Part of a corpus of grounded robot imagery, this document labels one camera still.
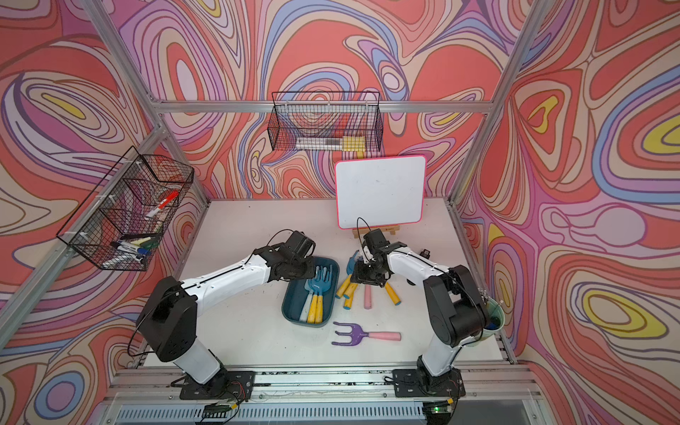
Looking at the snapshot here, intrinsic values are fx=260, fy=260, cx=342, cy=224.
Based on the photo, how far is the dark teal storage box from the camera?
85cm

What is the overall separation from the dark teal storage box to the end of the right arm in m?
0.09

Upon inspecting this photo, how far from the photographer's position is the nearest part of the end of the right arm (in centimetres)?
69
